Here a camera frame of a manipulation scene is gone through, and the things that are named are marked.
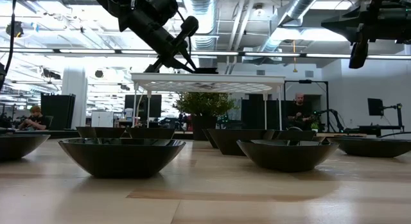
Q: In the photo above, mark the silver ventilation duct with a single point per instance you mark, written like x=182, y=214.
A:
x=302, y=4
x=205, y=12

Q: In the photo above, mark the white lattice raised rack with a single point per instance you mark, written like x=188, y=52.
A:
x=241, y=79

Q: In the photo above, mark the person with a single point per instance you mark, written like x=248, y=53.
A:
x=299, y=113
x=37, y=121

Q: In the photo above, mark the black monitor on stand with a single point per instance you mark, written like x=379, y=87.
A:
x=375, y=106

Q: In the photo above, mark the green potted plant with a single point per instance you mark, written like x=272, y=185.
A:
x=204, y=103

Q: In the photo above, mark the long ceiling light strip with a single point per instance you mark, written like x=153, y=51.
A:
x=273, y=54

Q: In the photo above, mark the small black square plate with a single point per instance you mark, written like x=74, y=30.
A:
x=207, y=72
x=207, y=69

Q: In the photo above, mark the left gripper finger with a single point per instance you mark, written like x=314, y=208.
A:
x=189, y=61
x=154, y=65

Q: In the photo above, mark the black background robot arm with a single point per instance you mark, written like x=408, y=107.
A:
x=334, y=112

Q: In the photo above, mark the black leaf-shaped plate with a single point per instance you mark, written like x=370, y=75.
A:
x=122, y=160
x=19, y=147
x=285, y=156
x=372, y=148

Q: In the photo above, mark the white cabinet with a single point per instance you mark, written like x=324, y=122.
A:
x=102, y=118

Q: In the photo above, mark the small green plant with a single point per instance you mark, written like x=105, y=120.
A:
x=314, y=126

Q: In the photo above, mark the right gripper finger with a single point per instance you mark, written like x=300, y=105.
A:
x=358, y=55
x=353, y=23

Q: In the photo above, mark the black partition panel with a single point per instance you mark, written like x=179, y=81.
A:
x=253, y=111
x=57, y=111

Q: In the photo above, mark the black ceiling dome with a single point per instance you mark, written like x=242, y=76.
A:
x=14, y=29

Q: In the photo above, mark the black desk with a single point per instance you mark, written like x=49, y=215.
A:
x=369, y=129

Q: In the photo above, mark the white round column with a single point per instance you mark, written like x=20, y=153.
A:
x=74, y=99

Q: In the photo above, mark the tall black frame stand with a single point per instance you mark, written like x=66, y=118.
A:
x=305, y=81

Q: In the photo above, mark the yellow hanging pendant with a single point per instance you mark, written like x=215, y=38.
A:
x=294, y=70

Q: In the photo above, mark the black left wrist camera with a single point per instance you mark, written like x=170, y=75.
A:
x=189, y=25

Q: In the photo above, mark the black chair back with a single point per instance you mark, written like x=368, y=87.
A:
x=294, y=129

